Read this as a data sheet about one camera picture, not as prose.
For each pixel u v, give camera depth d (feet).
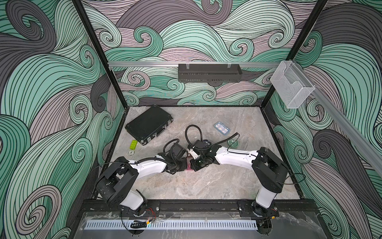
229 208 2.44
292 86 2.67
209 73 3.14
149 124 3.40
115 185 1.41
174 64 3.10
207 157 2.15
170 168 2.11
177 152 2.29
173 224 2.29
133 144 3.19
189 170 2.80
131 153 3.08
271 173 1.49
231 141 3.22
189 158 2.60
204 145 2.28
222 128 3.50
